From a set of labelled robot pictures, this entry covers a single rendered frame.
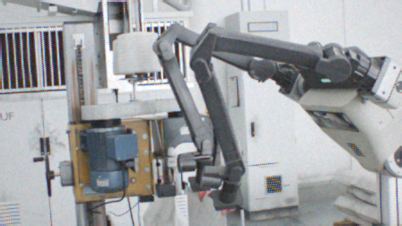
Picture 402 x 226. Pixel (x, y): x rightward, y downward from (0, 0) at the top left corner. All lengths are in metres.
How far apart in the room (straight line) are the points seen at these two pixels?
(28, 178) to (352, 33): 4.17
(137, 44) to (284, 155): 4.29
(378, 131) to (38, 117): 3.68
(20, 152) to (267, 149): 2.55
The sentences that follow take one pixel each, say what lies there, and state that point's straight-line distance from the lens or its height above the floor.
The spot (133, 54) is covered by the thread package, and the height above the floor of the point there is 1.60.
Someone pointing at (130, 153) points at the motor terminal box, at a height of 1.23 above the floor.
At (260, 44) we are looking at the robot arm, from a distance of 1.71.
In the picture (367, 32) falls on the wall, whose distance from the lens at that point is 7.60.
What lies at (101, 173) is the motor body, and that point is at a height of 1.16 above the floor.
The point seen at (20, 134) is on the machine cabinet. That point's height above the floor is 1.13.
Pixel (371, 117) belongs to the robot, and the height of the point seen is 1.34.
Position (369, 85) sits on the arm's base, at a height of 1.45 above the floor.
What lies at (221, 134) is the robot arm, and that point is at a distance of 1.84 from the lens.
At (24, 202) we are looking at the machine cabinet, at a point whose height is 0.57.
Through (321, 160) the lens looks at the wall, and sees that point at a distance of 7.33.
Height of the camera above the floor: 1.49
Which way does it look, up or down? 3 degrees down
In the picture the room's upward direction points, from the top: 3 degrees counter-clockwise
